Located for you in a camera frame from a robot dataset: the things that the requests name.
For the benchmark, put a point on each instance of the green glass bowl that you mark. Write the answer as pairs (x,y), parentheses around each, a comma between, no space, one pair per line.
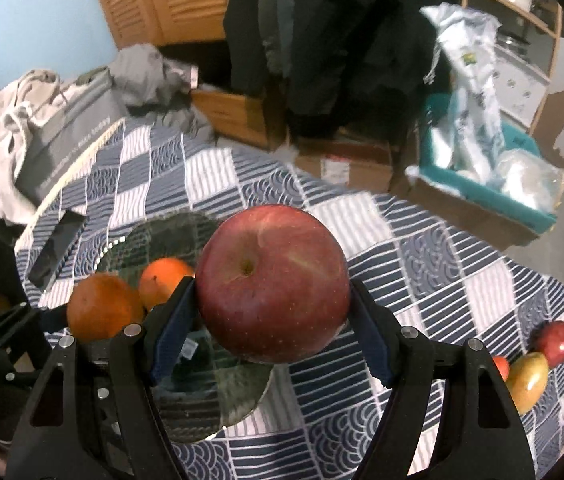
(206,389)

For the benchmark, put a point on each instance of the white rice bag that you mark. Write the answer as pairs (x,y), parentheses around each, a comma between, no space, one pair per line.
(467,38)

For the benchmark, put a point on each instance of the grey clothes pile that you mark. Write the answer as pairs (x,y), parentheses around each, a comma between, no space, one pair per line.
(159,89)

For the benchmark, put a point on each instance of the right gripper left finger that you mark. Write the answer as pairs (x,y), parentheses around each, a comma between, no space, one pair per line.
(139,357)

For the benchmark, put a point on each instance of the white patterned storage box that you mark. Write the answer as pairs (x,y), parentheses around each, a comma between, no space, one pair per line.
(520,86)

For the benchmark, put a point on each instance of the small labelled cardboard box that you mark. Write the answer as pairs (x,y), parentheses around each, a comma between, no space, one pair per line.
(347,160)

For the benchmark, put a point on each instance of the wooden drawer box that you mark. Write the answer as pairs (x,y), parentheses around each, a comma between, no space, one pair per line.
(257,122)

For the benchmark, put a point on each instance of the red apple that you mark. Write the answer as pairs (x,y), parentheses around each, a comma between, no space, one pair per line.
(273,285)
(549,341)

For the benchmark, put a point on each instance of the yellow green mango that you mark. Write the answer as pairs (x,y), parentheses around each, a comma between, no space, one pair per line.
(528,377)

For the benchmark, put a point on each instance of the grey storage bin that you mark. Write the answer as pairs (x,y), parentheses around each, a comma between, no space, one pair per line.
(67,134)

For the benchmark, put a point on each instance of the black phone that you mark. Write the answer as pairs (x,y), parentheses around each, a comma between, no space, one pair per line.
(56,249)

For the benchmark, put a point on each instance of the black hanging coat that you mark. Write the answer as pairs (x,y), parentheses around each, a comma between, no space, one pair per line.
(358,65)

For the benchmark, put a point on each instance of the clear plastic bag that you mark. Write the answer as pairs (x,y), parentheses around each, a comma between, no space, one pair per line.
(530,180)

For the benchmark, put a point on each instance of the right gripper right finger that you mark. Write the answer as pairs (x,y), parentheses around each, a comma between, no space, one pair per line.
(403,360)

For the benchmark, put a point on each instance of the teal plastic crate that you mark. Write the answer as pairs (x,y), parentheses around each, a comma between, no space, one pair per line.
(464,183)

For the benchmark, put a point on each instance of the beige clothes pile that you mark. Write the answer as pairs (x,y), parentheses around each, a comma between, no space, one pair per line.
(26,105)

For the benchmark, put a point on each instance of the blue white patterned tablecloth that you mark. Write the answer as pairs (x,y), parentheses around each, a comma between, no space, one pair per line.
(321,412)

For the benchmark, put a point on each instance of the brown cardboard box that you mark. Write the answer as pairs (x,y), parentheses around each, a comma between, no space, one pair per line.
(496,230)

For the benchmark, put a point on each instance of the large orange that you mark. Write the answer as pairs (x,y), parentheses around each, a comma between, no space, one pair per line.
(159,280)

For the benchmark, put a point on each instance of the wooden ladder shelf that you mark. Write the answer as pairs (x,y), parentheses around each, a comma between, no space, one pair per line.
(534,36)

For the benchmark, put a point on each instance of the small tangerine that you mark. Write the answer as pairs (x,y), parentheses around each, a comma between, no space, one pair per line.
(503,366)

